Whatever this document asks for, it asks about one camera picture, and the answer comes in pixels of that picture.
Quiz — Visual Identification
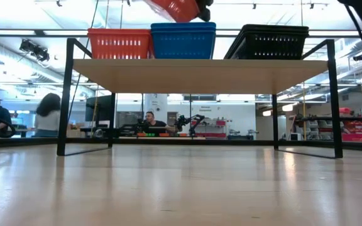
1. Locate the ceiling track light rail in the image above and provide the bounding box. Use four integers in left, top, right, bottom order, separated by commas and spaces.
196, 2, 329, 9

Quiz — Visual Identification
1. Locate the orange plastic basket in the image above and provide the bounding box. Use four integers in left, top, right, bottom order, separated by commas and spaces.
87, 28, 153, 60
145, 0, 200, 23

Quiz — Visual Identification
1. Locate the red and white storage shelf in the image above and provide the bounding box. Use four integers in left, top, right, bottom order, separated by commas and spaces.
190, 117, 228, 138

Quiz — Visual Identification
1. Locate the storage rack with red bins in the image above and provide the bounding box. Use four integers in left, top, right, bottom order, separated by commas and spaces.
293, 106, 362, 144

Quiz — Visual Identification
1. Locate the black ceiling light cluster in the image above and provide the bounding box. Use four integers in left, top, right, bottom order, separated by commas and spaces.
19, 39, 50, 63

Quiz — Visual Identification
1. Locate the white pillar with signs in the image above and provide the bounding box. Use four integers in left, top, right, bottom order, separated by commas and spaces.
143, 93, 168, 125

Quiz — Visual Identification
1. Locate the wooden shelf black metal frame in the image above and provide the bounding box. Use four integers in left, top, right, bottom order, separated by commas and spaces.
57, 37, 344, 159

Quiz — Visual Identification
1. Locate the black monitor screen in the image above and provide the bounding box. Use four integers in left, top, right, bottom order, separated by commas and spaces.
84, 95, 116, 126

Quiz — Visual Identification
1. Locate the person facing away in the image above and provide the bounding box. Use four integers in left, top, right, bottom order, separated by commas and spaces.
35, 92, 62, 138

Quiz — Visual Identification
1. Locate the seated person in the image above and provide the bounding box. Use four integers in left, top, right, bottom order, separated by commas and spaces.
143, 111, 176, 134

